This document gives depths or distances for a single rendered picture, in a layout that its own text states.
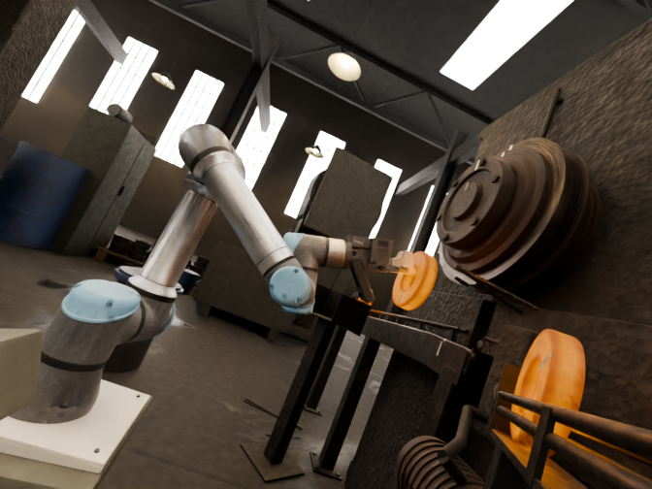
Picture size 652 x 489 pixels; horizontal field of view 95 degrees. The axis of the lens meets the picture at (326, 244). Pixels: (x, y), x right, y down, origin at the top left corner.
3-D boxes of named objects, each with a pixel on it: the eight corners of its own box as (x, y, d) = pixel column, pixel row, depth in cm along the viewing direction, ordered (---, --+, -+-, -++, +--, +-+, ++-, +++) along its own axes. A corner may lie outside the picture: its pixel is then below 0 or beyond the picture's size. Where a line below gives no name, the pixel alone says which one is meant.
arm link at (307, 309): (275, 312, 64) (281, 262, 66) (283, 310, 75) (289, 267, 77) (310, 316, 64) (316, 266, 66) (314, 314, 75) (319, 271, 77)
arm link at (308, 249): (278, 266, 76) (283, 233, 78) (321, 271, 78) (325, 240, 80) (279, 263, 69) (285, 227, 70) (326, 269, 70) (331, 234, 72)
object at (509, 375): (539, 457, 44) (558, 384, 46) (541, 458, 43) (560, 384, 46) (485, 428, 47) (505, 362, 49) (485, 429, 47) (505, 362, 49)
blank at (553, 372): (531, 474, 39) (503, 458, 41) (540, 374, 49) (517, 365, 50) (588, 429, 29) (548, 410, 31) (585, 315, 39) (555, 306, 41)
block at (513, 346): (509, 443, 65) (541, 339, 69) (541, 468, 58) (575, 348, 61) (468, 427, 64) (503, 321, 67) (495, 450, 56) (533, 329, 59)
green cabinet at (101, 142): (14, 237, 290) (88, 105, 310) (63, 243, 359) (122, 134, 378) (64, 256, 296) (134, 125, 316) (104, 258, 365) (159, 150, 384)
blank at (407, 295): (413, 259, 88) (404, 254, 87) (445, 252, 73) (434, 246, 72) (396, 309, 84) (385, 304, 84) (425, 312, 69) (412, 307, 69)
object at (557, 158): (439, 287, 111) (478, 176, 118) (555, 302, 65) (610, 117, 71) (424, 280, 111) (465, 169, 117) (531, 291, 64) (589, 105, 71)
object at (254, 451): (271, 434, 138) (330, 288, 147) (306, 476, 119) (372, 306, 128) (234, 437, 125) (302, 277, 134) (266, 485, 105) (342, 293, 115)
